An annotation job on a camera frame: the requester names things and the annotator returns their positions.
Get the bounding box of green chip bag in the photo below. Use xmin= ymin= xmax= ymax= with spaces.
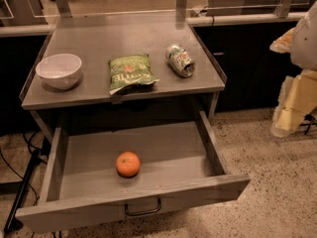
xmin=109 ymin=54 xmax=159 ymax=95

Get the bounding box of crushed soda can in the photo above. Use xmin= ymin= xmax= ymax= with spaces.
xmin=165 ymin=44 xmax=195 ymax=77

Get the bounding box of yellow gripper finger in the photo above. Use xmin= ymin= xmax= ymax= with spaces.
xmin=269 ymin=28 xmax=294 ymax=54
xmin=270 ymin=69 xmax=317 ymax=138

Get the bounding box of orange fruit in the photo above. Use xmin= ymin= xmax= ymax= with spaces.
xmin=116 ymin=152 xmax=141 ymax=178

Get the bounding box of black drawer handle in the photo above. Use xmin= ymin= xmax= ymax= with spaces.
xmin=124 ymin=198 xmax=161 ymax=217

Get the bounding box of grey open drawer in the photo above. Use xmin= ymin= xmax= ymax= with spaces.
xmin=16 ymin=113 xmax=250 ymax=233

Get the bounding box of white bowl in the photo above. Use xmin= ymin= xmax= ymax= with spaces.
xmin=36 ymin=54 xmax=82 ymax=90

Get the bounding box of black floor stand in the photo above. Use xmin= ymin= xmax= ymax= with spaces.
xmin=4 ymin=151 xmax=40 ymax=234

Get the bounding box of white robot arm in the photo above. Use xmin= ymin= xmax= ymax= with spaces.
xmin=269 ymin=2 xmax=317 ymax=137

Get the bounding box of black floor cable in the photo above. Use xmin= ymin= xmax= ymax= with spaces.
xmin=0 ymin=131 xmax=51 ymax=206

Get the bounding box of grey counter cabinet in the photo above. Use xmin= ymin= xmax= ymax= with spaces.
xmin=21 ymin=11 xmax=225 ymax=139

